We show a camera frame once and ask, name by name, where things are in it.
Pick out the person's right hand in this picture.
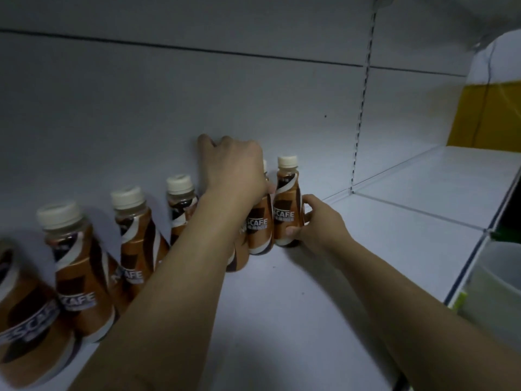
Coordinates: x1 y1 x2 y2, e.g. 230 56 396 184
284 194 355 265

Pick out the black wall cable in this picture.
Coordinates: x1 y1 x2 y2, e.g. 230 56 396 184
472 36 495 149

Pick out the person's left forearm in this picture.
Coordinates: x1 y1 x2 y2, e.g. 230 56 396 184
69 191 261 391

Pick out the person's left hand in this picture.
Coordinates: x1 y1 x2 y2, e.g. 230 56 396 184
197 134 276 208

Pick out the white plastic bucket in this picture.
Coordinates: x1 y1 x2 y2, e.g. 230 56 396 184
458 239 521 343

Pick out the person's right forearm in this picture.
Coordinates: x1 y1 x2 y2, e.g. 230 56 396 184
325 236 521 391

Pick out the white metal shelf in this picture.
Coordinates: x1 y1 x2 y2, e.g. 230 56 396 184
0 0 521 391

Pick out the group of Nescafe coffee bottles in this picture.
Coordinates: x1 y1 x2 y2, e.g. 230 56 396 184
0 174 251 389

